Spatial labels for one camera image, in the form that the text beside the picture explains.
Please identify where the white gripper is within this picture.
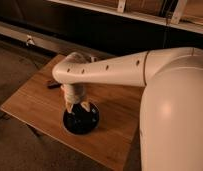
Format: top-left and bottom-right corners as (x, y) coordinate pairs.
(61, 84), (90, 113)

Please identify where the black ceramic bowl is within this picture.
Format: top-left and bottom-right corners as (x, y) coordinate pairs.
(63, 103), (99, 135)

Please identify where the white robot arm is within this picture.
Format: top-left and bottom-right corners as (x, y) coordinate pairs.
(52, 47), (203, 171)

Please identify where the black marker pen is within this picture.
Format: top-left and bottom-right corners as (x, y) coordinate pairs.
(47, 82), (61, 89)

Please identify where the wooden table board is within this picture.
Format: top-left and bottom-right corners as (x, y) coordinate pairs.
(1, 55), (143, 171)

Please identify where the white wall shelf frame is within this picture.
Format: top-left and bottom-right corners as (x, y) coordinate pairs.
(48, 0), (203, 34)

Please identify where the hanging black cable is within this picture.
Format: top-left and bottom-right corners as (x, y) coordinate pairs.
(162, 0), (174, 49)

